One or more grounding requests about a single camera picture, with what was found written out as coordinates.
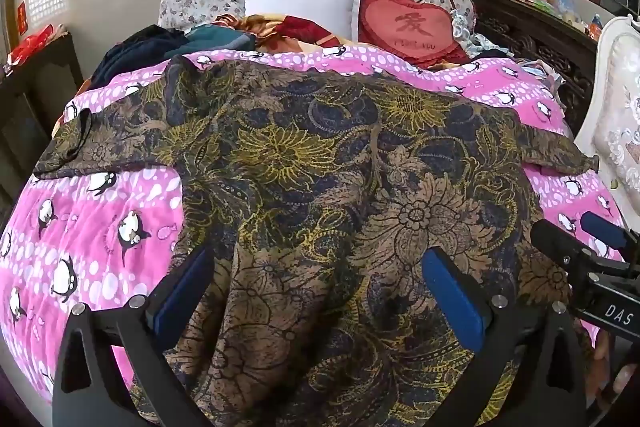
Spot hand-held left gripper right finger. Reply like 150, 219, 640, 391
421, 247, 586, 427

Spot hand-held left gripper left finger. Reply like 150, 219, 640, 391
52, 247, 216, 427

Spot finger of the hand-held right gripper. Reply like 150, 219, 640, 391
530, 219, 598, 290
580, 211, 640, 260

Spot brown floral patterned shirt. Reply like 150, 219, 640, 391
32, 54, 601, 427

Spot dark navy clothes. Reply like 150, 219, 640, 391
90, 24, 188, 90

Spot person's right hand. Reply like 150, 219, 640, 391
590, 332, 640, 405

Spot pink penguin print blanket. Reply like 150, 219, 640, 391
0, 44, 628, 408

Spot white ornate upholstered chair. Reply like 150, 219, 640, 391
574, 14, 640, 228

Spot dark carved wooden cabinet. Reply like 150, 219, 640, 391
462, 0, 601, 132

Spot light blue frilled cloth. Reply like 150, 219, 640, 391
450, 9, 511, 58

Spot dark wooden side table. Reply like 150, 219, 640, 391
0, 32, 86, 228

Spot red heart-shaped cushion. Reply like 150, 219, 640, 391
357, 0, 468, 68

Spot teal cloth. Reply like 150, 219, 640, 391
182, 26, 258, 55

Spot red and yellow blanket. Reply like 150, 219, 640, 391
215, 13, 358, 55

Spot red cloth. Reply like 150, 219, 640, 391
9, 24, 68, 64

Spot white pillow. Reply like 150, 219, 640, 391
242, 0, 363, 38

